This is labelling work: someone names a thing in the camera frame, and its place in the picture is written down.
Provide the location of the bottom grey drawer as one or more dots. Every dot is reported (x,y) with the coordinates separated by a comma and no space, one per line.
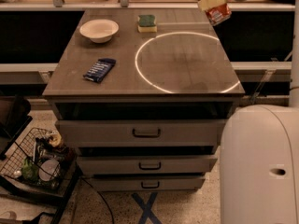
(147,183)

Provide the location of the black wire basket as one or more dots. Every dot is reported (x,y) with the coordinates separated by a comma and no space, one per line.
(39,145)

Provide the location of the blue snack bar packet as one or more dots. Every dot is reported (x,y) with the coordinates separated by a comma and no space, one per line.
(99,70)

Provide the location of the green yellow sponge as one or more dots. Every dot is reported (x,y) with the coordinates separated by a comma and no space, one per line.
(146,24)

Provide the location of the top grey drawer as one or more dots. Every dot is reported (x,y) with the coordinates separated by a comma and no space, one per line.
(141,133)

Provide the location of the grey drawer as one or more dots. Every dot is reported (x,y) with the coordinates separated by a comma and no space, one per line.
(141,165)
(147,183)
(141,133)

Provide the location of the middle grey drawer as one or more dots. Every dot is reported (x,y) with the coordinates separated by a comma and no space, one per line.
(141,165)

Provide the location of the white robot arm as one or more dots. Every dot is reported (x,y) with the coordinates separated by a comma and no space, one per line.
(259,159)

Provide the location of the red coke can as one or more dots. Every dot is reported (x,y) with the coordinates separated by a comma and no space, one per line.
(218,14)

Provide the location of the white bowl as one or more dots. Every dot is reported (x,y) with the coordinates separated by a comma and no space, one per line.
(99,31)

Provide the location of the white cup in basket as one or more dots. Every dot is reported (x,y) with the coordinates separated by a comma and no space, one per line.
(49,169)

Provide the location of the grey drawer cabinet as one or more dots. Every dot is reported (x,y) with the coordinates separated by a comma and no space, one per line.
(181,72)

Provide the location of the green packet in basket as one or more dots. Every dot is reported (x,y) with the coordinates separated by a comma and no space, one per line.
(29,170)

